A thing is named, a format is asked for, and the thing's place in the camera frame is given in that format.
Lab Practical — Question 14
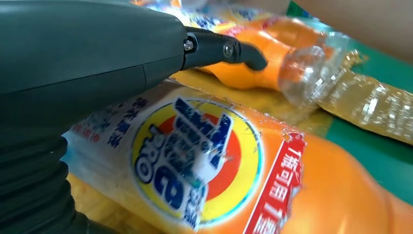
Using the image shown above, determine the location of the orange detergent bottle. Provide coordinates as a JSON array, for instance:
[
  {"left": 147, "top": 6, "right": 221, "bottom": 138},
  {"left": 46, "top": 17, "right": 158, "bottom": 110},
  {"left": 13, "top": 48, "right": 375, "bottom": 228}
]
[
  {"left": 132, "top": 0, "right": 354, "bottom": 70},
  {"left": 61, "top": 80, "right": 413, "bottom": 234},
  {"left": 193, "top": 27, "right": 328, "bottom": 107}
]

